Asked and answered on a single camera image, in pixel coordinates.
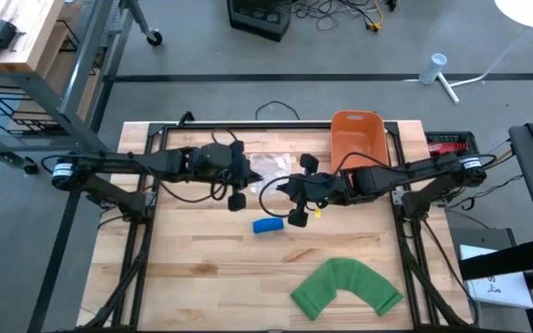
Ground tangled floor cables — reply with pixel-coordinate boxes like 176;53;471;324
291;0;400;33

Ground orange plastic bin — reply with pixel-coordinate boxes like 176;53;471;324
329;109;390;173

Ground blue elastic bandage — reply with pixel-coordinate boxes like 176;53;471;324
252;216;285;235

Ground black flat bar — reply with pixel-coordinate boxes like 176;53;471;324
458;238;533;282

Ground black wire rack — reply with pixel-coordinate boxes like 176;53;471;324
0;82;71;136

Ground clear plastic bag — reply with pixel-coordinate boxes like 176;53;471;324
250;152;293;180

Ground black floor cable loop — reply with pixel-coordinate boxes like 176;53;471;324
254;100;301;121

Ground green elastic bandage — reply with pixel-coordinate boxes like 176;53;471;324
289;257;404;322

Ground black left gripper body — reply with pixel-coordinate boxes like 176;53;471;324
227;141;254;213

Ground grey caster wheel leg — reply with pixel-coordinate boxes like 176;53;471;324
122;0;164;47

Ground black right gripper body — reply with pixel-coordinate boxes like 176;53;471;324
287;154;347;228

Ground white paper sheet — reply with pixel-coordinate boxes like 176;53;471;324
459;243;533;310

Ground wooden workbench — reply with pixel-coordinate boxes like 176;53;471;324
0;0;115;167

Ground white round side table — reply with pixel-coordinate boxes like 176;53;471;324
403;0;533;105

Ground black looped gripper cable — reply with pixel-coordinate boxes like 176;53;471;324
153;129;242;204
258;174;298;219

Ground black aluminium rig frame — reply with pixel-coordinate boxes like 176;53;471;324
79;120;476;333

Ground white cylindrical cup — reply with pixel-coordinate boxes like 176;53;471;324
417;52;448;86

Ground red black tool case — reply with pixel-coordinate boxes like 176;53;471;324
426;131;471;161

